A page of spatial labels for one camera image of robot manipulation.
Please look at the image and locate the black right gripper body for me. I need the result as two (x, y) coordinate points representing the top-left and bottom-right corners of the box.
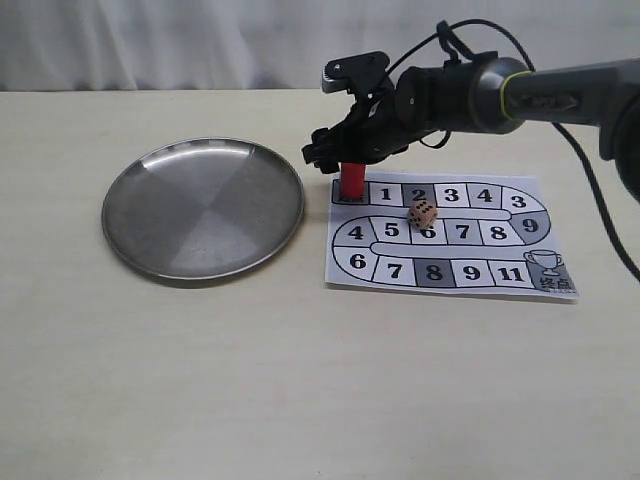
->
(333, 64), (479, 164)

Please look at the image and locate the red cylinder game piece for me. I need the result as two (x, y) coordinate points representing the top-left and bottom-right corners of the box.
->
(339, 162), (366, 200)

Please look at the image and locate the wooden die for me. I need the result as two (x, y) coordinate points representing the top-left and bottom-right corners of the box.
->
(407, 200), (438, 230)

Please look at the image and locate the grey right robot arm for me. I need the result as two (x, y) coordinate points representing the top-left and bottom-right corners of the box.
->
(302, 51), (639, 197)

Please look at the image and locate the round steel tray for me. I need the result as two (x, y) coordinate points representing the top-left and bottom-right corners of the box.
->
(101, 137), (305, 283)

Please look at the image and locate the paper game board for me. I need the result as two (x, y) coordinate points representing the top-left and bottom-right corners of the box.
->
(325, 170), (578, 300)

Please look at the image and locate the white curtain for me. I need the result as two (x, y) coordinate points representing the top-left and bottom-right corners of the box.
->
(1, 1), (639, 91)

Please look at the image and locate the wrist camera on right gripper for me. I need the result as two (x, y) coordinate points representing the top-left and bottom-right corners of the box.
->
(321, 51), (390, 96)

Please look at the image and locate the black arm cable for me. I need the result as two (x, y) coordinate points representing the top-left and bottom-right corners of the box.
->
(384, 18), (640, 281)

